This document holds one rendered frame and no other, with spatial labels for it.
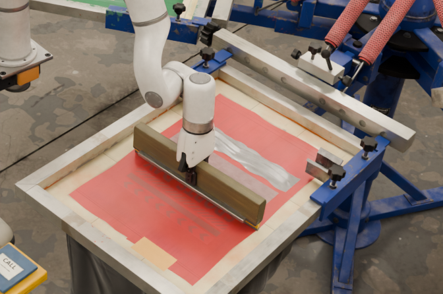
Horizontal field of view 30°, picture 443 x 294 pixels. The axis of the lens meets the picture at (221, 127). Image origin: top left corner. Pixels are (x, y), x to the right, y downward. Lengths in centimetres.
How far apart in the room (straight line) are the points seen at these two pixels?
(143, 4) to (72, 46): 244
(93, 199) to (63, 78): 202
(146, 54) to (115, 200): 41
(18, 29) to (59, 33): 223
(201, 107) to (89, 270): 58
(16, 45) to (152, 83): 45
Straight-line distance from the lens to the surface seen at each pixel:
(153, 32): 187
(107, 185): 211
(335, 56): 254
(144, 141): 214
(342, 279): 319
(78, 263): 224
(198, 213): 206
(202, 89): 189
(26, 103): 390
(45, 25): 443
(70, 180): 212
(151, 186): 212
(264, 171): 219
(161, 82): 187
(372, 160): 224
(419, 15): 281
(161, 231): 201
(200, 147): 199
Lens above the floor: 242
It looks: 39 degrees down
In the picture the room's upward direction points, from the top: 9 degrees clockwise
